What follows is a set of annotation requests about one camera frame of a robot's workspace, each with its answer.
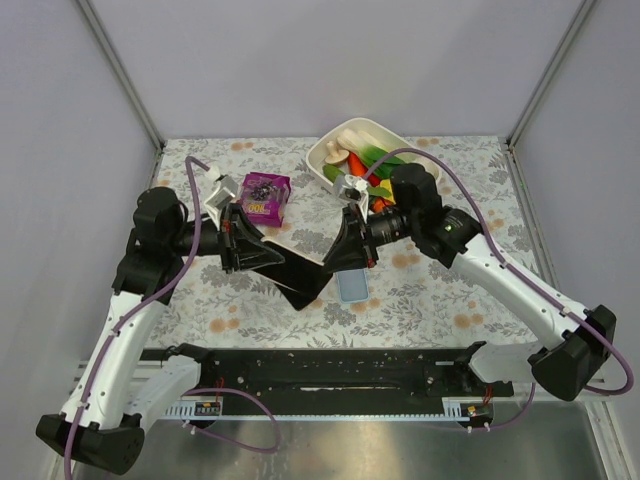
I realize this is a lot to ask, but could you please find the light blue phone case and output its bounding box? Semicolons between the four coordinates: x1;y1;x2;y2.
335;269;369;304

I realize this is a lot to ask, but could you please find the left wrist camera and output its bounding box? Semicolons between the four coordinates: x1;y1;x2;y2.
203;166;240;226

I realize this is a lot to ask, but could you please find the toy bok choy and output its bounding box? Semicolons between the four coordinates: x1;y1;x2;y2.
337;129;405;179

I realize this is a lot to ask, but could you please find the toy mushroom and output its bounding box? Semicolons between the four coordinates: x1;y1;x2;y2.
324;141;350;165

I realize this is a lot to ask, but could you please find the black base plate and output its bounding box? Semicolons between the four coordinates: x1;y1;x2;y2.
167;344;514;405

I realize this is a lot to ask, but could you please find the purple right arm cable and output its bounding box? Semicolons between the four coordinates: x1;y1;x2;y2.
362;147;635;434

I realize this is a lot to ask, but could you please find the toy carrot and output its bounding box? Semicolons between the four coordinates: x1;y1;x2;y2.
347;152;385;213

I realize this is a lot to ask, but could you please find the purple snack box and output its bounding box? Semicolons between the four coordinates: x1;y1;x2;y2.
238;172;291;227

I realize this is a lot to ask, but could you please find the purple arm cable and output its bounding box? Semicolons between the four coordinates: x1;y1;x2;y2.
63;155;282;480
362;147;635;434

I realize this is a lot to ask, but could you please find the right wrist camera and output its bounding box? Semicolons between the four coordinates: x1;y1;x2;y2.
333;174;369;220

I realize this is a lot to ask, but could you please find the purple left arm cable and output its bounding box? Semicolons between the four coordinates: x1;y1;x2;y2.
63;155;282;480

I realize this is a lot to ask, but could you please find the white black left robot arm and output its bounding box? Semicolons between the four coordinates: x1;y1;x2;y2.
36;187;264;479

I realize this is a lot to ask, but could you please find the black smartphone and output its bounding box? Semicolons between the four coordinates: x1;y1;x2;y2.
256;238;333;290

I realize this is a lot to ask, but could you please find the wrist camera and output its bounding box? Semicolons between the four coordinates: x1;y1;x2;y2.
333;174;369;220
203;166;240;226

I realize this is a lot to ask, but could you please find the white plastic basin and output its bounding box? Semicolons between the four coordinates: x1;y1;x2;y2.
305;117;412;194

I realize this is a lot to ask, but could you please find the black phone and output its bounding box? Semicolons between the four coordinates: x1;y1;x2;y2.
278;285;324;311

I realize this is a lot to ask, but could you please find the green toy pea pod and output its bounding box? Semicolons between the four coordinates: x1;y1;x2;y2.
322;164;345;186

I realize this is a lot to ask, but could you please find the yellow toy pepper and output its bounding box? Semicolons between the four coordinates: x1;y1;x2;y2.
368;179;394;203

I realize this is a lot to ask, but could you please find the floral table cloth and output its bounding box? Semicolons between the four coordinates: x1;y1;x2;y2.
112;135;546;351

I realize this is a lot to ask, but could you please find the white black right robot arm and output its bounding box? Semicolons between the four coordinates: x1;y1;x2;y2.
324;163;616;401

